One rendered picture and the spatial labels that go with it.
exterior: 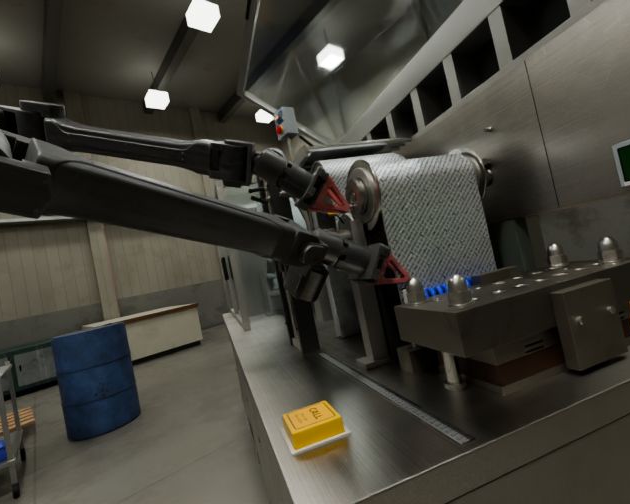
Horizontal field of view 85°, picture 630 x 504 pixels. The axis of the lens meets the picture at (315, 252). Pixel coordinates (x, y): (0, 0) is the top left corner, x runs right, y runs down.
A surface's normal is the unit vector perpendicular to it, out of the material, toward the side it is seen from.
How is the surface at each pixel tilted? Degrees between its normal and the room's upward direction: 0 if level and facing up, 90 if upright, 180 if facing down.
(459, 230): 90
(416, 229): 90
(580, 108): 90
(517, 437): 90
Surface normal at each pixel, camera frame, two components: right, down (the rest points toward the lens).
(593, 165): -0.94, 0.18
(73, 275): 0.62, -0.16
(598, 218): -0.75, 0.13
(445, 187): 0.29, -0.10
